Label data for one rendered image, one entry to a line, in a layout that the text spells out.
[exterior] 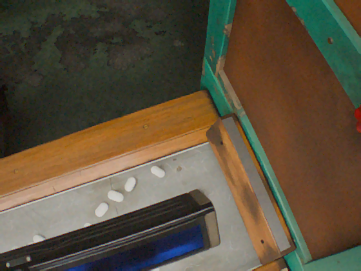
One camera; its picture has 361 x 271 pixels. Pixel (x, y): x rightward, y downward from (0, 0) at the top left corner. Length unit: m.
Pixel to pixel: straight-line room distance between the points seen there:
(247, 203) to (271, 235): 0.08
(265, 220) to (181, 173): 0.23
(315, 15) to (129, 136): 0.54
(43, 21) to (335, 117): 1.88
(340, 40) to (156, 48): 1.58
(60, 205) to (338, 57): 0.65
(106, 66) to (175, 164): 1.11
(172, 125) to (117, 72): 1.03
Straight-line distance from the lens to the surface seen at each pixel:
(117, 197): 0.82
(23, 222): 0.88
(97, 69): 1.89
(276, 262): 0.81
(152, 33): 1.99
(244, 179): 0.73
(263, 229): 0.72
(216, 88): 0.84
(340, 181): 0.52
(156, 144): 0.84
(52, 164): 0.86
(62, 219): 0.85
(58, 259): 0.45
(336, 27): 0.41
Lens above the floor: 1.54
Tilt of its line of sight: 66 degrees down
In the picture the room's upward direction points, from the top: 3 degrees clockwise
